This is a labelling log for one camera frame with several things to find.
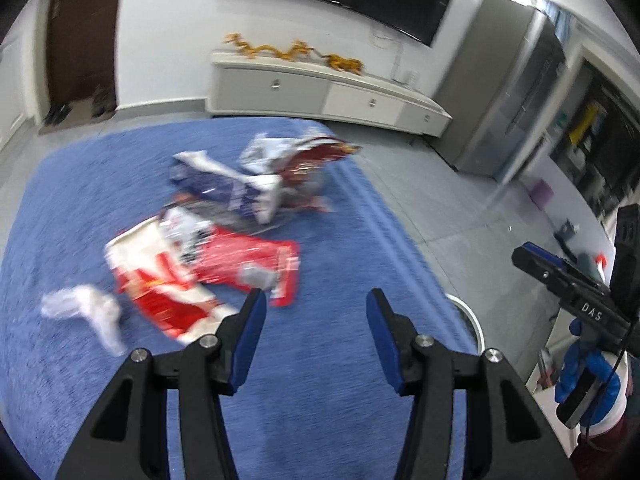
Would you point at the white red printed wrapper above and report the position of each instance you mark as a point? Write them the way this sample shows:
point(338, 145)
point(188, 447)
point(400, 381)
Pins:
point(182, 230)

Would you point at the red cream snack bag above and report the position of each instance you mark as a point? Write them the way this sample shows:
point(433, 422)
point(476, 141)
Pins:
point(150, 280)

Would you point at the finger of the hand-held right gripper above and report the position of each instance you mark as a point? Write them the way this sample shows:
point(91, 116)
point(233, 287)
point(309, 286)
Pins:
point(542, 255)
point(627, 255)

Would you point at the long golden dragon figurine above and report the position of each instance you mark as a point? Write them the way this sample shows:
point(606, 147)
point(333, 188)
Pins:
point(245, 46)

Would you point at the blue fluffy blanket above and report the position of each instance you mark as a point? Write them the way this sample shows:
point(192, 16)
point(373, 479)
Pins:
point(325, 430)

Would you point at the white round bin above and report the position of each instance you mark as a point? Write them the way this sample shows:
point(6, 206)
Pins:
point(471, 314)

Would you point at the red shiny snack bag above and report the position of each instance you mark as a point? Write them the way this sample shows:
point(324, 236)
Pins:
point(240, 255)

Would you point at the dark red snack bag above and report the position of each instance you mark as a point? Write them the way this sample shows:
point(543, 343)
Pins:
point(310, 160)

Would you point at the purple box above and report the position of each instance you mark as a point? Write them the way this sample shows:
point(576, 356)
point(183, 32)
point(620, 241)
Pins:
point(542, 195)

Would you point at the white grey television cabinet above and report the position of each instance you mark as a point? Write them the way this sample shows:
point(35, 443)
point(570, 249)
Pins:
point(300, 90)

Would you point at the white lower cabinet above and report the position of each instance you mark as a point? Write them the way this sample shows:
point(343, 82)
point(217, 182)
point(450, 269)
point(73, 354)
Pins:
point(11, 100)

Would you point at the person's right hand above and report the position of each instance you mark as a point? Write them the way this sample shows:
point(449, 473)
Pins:
point(609, 367)

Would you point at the grey doormat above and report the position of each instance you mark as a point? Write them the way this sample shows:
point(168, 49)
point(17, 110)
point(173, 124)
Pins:
point(80, 119)

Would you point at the person's right forearm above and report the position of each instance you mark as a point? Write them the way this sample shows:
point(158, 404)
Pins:
point(615, 442)

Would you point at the dark brown door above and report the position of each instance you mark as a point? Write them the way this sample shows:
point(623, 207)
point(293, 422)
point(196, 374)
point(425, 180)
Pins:
point(80, 35)

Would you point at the golden tiger figurine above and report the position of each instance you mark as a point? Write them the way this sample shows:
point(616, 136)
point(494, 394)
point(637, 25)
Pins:
point(345, 64)

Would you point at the grey refrigerator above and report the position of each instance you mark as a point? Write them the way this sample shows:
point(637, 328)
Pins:
point(500, 85)

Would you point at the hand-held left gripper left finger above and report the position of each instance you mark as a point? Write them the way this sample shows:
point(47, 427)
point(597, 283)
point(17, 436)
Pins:
point(247, 340)

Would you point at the blue white snack bag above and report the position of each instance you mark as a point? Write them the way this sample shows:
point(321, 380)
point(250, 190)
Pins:
point(215, 180)

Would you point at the short golden dragon figurine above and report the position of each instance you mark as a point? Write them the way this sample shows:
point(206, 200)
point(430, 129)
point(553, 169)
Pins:
point(297, 49)

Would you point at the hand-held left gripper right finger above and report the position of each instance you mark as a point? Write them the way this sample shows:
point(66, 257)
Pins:
point(385, 340)

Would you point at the silver white snack bag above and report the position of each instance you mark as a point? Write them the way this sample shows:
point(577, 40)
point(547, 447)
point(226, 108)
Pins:
point(265, 152)

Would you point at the yellow object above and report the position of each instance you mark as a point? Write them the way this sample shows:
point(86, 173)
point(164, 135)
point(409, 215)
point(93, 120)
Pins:
point(585, 125)

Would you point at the pair of black shoes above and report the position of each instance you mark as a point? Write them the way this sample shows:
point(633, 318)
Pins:
point(55, 116)

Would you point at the pair of brown shoes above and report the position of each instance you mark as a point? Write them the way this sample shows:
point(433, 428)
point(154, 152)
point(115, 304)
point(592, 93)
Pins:
point(102, 102)

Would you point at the white power adapter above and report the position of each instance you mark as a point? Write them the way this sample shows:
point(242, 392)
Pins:
point(408, 76)

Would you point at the dark glass door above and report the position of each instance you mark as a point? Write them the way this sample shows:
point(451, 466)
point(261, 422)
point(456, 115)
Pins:
point(617, 135)

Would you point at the white plastic wrapper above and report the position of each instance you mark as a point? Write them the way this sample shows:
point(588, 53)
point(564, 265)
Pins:
point(95, 310)

